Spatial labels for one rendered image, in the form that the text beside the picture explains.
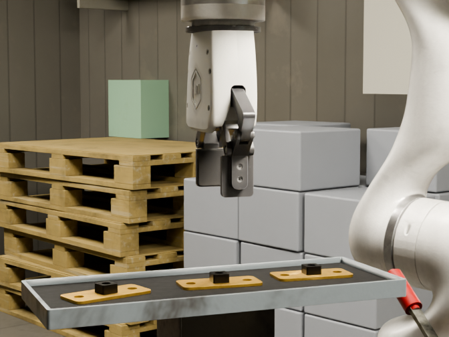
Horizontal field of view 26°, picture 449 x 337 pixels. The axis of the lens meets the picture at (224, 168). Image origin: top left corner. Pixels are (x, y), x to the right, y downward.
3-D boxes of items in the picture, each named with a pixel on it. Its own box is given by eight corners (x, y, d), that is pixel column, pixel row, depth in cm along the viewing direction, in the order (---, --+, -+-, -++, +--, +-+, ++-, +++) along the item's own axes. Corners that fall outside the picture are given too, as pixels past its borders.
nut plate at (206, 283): (184, 290, 96) (184, 279, 96) (174, 283, 100) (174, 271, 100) (264, 285, 99) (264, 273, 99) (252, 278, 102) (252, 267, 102)
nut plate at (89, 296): (77, 305, 90) (77, 292, 90) (58, 297, 93) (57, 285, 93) (153, 293, 95) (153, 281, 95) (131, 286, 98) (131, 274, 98)
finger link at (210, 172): (189, 122, 104) (190, 184, 105) (197, 123, 101) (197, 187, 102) (218, 121, 105) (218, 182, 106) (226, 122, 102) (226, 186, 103)
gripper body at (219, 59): (174, 20, 101) (174, 128, 102) (200, 14, 91) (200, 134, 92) (243, 21, 103) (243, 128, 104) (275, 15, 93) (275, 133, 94)
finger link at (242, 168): (219, 127, 93) (219, 196, 94) (229, 129, 90) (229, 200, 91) (251, 126, 94) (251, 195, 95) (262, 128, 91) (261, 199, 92)
